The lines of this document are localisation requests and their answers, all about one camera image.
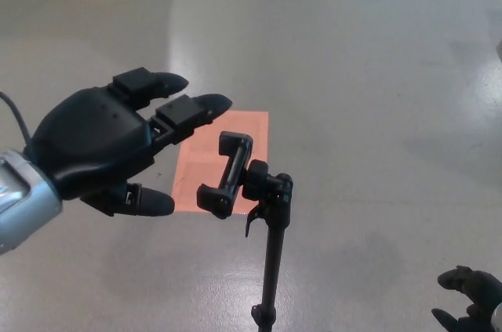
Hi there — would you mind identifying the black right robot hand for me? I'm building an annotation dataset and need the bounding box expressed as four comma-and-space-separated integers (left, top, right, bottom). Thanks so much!
431, 265, 502, 332

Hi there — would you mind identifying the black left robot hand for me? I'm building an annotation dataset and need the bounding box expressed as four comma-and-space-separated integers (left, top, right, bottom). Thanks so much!
27, 67, 234, 218

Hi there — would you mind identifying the black phone stand with clamp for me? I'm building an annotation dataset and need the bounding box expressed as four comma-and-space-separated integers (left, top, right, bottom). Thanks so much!
195, 130, 294, 332

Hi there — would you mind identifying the orange floor sheet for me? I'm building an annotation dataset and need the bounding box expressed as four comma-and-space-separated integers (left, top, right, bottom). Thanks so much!
171, 110, 270, 214

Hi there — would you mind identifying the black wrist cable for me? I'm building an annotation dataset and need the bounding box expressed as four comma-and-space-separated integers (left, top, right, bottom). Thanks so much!
0, 91, 33, 149

